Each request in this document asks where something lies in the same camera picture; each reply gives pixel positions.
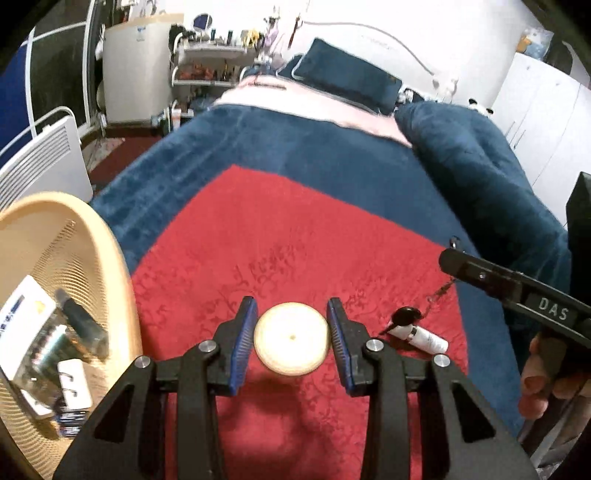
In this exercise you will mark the blue pillow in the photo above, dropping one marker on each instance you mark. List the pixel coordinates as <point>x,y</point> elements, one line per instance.
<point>335,71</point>

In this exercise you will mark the person right hand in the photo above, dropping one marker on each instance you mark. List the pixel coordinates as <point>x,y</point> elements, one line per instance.
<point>537,385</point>

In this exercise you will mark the white wall plug adapter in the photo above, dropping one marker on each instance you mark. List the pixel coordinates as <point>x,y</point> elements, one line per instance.
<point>74,375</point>

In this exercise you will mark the white cylindrical bottle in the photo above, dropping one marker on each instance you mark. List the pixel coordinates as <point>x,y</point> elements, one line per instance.
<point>420,338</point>

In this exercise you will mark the red patterned cloth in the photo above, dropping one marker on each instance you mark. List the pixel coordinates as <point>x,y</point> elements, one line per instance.
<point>249,233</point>

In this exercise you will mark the pack of AA batteries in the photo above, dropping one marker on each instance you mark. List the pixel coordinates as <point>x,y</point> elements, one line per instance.
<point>70,422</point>

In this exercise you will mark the white panel heater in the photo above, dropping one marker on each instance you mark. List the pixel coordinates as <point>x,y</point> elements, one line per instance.
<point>51,162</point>

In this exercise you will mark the orange mesh basket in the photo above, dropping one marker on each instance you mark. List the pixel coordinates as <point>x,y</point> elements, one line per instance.
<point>61,242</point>

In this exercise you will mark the pink blanket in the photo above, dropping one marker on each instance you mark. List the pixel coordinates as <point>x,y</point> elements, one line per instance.
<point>287,97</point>

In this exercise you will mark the white shelf rack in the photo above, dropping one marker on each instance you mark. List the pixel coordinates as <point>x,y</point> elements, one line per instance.
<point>204,65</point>

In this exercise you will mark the white medicine box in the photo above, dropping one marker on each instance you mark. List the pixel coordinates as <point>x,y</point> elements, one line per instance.
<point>23,315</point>

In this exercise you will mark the white washing machine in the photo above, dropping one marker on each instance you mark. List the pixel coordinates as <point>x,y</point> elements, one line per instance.
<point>136,60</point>

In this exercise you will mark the glass jar gold lid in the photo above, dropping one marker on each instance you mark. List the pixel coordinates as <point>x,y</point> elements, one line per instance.
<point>37,374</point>

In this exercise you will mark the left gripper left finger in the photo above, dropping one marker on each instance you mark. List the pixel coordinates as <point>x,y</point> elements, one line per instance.
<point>124,436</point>

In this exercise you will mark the round cream wooden lid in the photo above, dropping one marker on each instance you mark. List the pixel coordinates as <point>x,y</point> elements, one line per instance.
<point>291,339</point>

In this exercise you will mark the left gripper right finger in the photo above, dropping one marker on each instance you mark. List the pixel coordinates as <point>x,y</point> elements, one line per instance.
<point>459,434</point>

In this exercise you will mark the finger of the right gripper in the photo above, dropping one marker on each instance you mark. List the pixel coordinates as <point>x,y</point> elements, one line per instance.
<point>559,314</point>

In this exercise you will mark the dark blue spray bottle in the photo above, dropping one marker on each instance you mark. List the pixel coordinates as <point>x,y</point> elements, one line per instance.
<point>91,334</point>

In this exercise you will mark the blue velvet blanket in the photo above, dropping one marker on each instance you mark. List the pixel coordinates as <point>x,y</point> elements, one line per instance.
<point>459,180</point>

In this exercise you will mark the black car key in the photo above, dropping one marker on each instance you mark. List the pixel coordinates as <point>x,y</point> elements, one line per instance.
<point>403,317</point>

